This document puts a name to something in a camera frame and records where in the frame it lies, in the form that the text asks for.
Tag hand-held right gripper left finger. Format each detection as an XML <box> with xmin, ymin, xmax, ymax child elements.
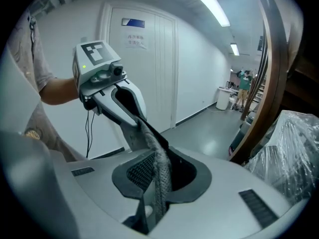
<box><xmin>49</xmin><ymin>150</ymin><xmax>157</xmax><ymax>239</ymax></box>

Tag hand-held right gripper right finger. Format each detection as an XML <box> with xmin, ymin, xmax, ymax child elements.
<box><xmin>149</xmin><ymin>146</ymin><xmax>310</xmax><ymax>239</ymax></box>

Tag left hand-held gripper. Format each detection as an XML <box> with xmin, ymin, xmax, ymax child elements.
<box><xmin>72</xmin><ymin>40</ymin><xmax>148</xmax><ymax>128</ymax></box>

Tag grey mesh vacuum cleaner piece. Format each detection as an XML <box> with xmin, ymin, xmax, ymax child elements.
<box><xmin>121</xmin><ymin>115</ymin><xmax>174</xmax><ymax>224</ymax></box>

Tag person's left forearm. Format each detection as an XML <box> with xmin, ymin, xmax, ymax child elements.
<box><xmin>39</xmin><ymin>76</ymin><xmax>81</xmax><ymax>106</ymax></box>

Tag white double door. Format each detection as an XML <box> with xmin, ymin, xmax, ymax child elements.
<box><xmin>104</xmin><ymin>2</ymin><xmax>179</xmax><ymax>132</ymax></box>

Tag white paper notice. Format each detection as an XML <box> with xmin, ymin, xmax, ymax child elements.
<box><xmin>125</xmin><ymin>33</ymin><xmax>148</xmax><ymax>50</ymax></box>

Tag grey machine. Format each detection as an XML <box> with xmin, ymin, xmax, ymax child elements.
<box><xmin>228</xmin><ymin>115</ymin><xmax>255</xmax><ymax>157</ymax></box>

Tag blue door sign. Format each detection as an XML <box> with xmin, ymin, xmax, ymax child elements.
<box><xmin>122</xmin><ymin>17</ymin><xmax>146</xmax><ymax>28</ymax></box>

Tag clear plastic wrapped bundle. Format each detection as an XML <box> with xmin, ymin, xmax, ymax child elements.
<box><xmin>245</xmin><ymin>109</ymin><xmax>319</xmax><ymax>205</ymax></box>

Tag person's grey shirt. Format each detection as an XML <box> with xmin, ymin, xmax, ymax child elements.
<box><xmin>6</xmin><ymin>7</ymin><xmax>84</xmax><ymax>163</ymax></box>

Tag white round cabinet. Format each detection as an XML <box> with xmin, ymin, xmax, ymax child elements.
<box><xmin>215</xmin><ymin>86</ymin><xmax>234</xmax><ymax>111</ymax></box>

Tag long ceiling light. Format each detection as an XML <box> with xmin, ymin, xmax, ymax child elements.
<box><xmin>183</xmin><ymin>0</ymin><xmax>231</xmax><ymax>27</ymax></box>

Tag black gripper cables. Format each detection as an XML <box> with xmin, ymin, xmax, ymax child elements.
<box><xmin>85</xmin><ymin>109</ymin><xmax>96</xmax><ymax>159</ymax></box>

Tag brown curved wooden frame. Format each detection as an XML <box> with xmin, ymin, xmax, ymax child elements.
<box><xmin>228</xmin><ymin>0</ymin><xmax>284</xmax><ymax>162</ymax></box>

